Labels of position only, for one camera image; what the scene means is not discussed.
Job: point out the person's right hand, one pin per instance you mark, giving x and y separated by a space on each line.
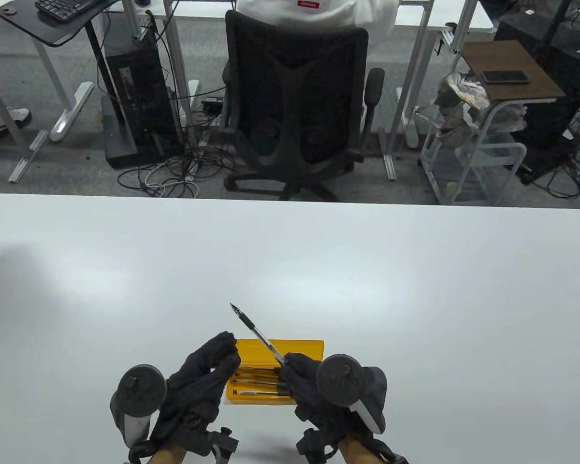
302 382

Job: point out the person's left hand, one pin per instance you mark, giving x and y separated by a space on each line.
198 386

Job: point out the orange plastic pen case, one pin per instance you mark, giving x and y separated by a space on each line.
299 349

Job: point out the dark grey hand controller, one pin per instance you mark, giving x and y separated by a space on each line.
137 389
338 379

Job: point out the clear black pen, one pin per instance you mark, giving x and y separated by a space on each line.
261 382
258 333
256 372
261 394

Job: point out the person's left forearm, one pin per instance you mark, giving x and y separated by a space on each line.
166 456

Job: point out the person's right forearm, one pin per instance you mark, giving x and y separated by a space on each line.
360 452

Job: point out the black mesh office chair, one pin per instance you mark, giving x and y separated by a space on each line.
295 96

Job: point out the white metal cart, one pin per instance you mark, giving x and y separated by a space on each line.
493 146

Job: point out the black computer tower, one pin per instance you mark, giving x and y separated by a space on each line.
140 87

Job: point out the white desk with metal legs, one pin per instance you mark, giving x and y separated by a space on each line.
176 58

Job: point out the crumpled grey plastic bag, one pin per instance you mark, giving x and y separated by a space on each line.
464 89

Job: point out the white cloth bundle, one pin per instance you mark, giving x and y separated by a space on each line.
510 118

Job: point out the black equipment case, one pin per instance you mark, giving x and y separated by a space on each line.
551 116

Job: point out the black smartphone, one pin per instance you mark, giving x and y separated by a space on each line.
505 77

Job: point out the black desk with white legs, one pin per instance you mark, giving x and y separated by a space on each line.
53 31

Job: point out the brown wooden side table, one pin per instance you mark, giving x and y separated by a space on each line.
512 58

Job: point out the black keyboard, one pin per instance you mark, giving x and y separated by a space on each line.
63 8

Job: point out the left wrist camera unit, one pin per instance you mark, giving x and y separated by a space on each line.
224 442

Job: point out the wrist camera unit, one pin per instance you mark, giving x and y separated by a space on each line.
311 444
224 442

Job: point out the right wrist camera unit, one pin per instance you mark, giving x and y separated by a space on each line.
311 444

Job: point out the white desk with floor rail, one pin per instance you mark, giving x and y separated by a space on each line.
28 157

